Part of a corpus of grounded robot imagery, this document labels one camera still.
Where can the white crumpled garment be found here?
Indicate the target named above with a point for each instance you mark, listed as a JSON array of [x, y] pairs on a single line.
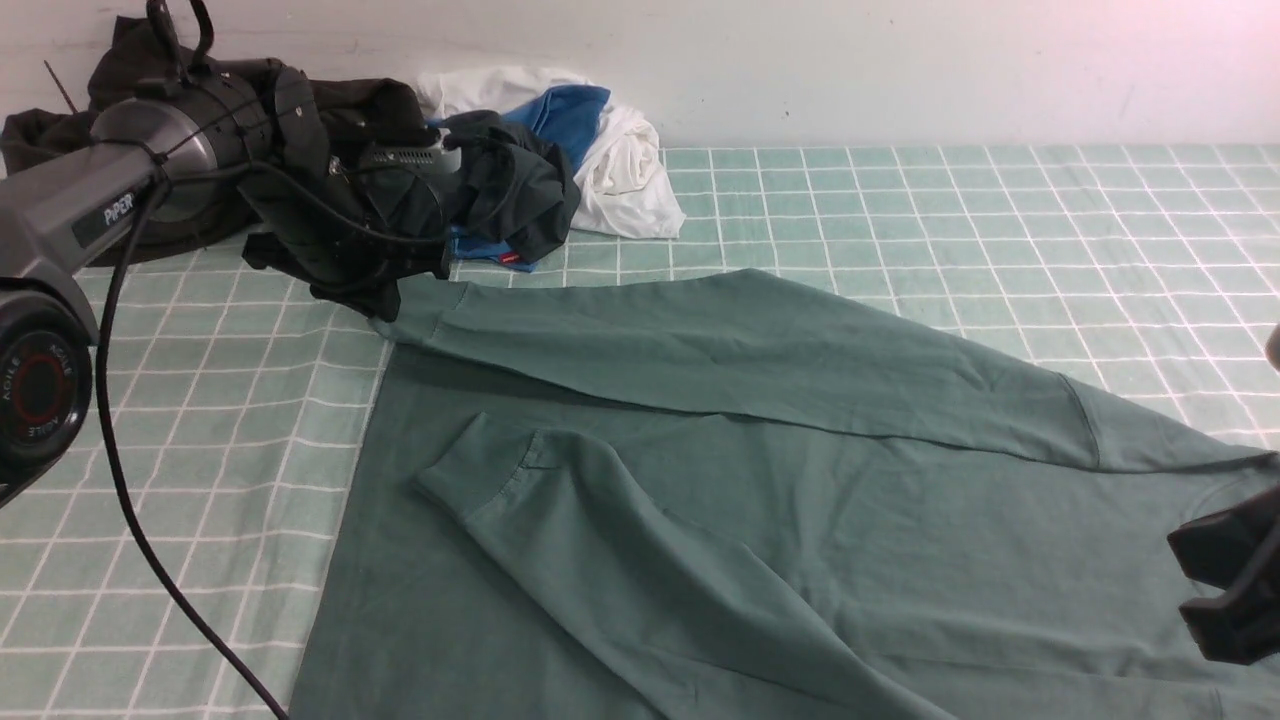
[[625, 187]]

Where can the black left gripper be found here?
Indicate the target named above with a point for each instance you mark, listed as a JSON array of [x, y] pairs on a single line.
[[319, 226]]

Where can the blue crumpled garment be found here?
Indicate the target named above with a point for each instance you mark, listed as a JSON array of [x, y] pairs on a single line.
[[567, 115]]

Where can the green checkered bed sheet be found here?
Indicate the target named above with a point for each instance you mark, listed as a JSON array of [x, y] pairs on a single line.
[[240, 400]]

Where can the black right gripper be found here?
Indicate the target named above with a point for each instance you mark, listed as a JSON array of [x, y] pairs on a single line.
[[1235, 550]]

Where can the green long-sleeve top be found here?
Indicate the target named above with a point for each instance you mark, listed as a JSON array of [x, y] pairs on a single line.
[[742, 498]]

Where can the dark green crumpled garment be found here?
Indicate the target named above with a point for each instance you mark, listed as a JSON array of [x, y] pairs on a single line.
[[517, 196]]

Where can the dark olive crumpled garment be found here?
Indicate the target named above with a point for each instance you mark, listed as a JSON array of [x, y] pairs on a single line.
[[352, 113]]

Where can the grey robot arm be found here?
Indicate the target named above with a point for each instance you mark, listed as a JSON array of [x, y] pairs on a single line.
[[177, 147]]

